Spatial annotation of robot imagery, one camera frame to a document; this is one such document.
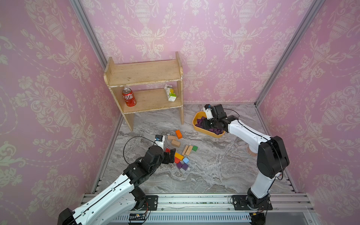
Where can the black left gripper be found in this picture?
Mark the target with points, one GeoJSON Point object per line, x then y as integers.
{"type": "Point", "coordinates": [172, 155]}

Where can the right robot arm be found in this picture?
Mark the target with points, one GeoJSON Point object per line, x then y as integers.
{"type": "Point", "coordinates": [272, 157]}

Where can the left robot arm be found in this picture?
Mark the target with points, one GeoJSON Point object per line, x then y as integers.
{"type": "Point", "coordinates": [122, 195]}

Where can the yellow plastic storage bin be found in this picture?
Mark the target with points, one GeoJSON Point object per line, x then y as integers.
{"type": "Point", "coordinates": [197, 118]}

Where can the yellow wooden brick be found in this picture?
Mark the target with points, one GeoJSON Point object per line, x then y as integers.
{"type": "Point", "coordinates": [179, 156]}

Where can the natural wood flat brick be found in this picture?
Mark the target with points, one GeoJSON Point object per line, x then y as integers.
{"type": "Point", "coordinates": [175, 143]}

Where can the red flat wooden brick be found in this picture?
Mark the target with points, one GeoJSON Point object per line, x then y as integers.
{"type": "Point", "coordinates": [177, 160]}

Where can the natural wood long brick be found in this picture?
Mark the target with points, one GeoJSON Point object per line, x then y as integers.
{"type": "Point", "coordinates": [189, 149]}
{"type": "Point", "coordinates": [185, 150]}

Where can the light blue wooden brick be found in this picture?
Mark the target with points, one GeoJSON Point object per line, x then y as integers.
{"type": "Point", "coordinates": [186, 160]}

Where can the orange wooden brick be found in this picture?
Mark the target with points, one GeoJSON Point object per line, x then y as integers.
{"type": "Point", "coordinates": [178, 134]}

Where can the purple cube brick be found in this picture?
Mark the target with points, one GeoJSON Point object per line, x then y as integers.
{"type": "Point", "coordinates": [184, 167]}

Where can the white green juice carton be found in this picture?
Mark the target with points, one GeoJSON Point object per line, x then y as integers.
{"type": "Point", "coordinates": [170, 93]}

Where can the wooden two-tier shelf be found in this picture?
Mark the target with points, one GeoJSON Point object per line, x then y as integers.
{"type": "Point", "coordinates": [118, 77]}

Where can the red cola can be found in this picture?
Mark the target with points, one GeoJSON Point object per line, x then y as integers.
{"type": "Point", "coordinates": [129, 97]}

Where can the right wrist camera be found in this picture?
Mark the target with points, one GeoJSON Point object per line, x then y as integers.
{"type": "Point", "coordinates": [208, 111]}

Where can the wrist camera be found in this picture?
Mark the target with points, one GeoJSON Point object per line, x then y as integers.
{"type": "Point", "coordinates": [159, 141]}
{"type": "Point", "coordinates": [208, 111]}

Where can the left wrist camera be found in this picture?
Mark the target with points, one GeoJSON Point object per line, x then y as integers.
{"type": "Point", "coordinates": [159, 141]}

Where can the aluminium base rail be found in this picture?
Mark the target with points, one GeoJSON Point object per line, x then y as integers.
{"type": "Point", "coordinates": [219, 206]}

